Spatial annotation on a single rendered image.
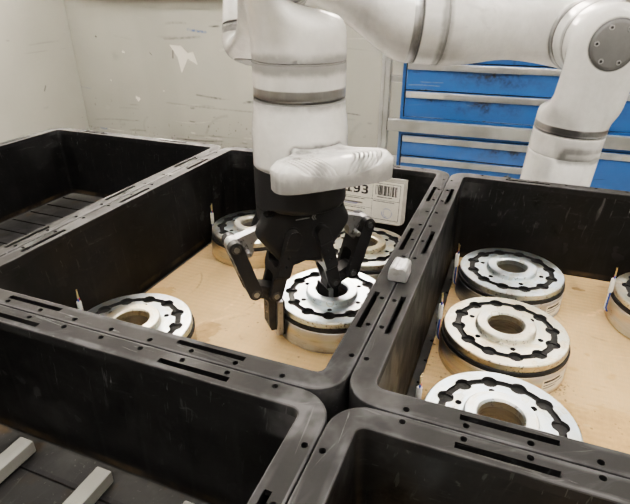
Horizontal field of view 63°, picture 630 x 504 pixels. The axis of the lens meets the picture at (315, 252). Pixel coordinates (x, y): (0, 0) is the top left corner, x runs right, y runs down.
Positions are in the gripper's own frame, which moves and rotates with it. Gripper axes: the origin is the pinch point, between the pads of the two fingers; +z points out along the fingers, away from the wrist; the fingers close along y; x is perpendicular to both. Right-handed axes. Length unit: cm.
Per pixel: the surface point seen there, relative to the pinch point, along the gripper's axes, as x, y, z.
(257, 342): 0.3, 4.6, 2.2
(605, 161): -98, -175, 35
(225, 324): -3.6, 6.5, 2.2
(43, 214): -41.5, 23.1, 2.5
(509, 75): -128, -145, 3
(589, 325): 10.9, -25.4, 2.1
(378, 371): 18.3, 3.1, -7.8
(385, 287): 10.8, -1.9, -7.8
